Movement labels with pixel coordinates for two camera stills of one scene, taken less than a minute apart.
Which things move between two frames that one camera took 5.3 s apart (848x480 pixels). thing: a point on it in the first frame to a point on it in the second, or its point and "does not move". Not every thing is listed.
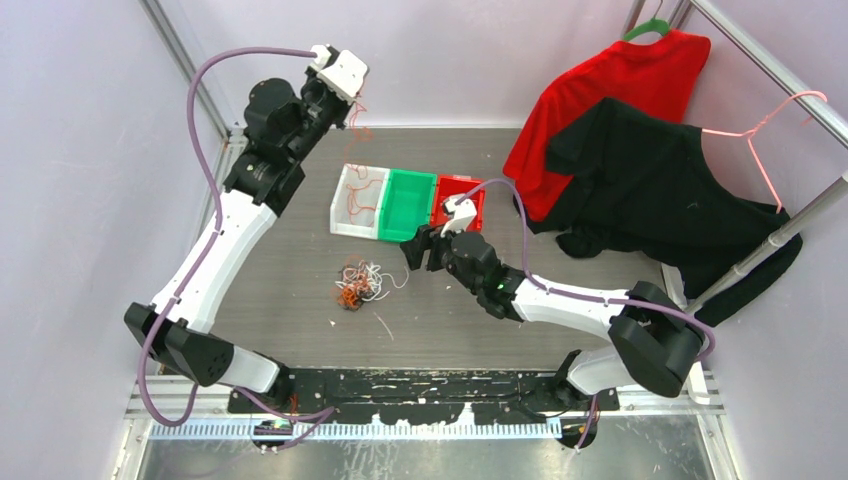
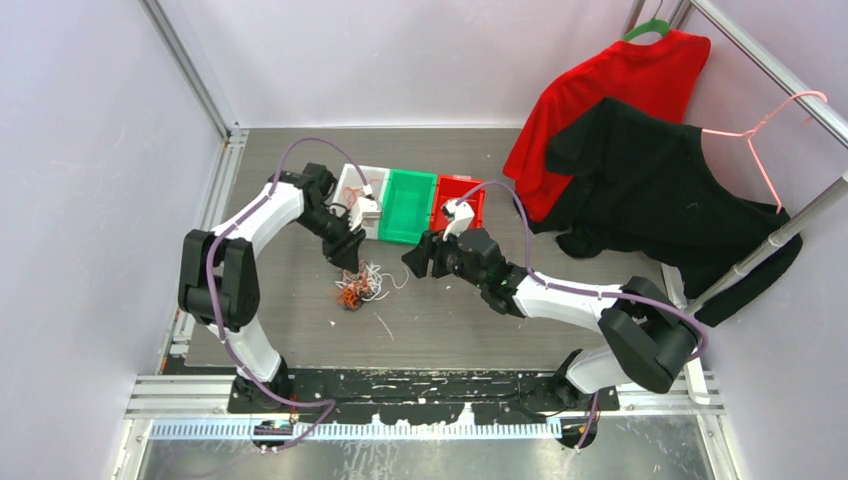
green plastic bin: (407, 204) does not move
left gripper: (315, 82) to (344, 251)
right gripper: (422, 242) does not move
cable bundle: (362, 281) does not move
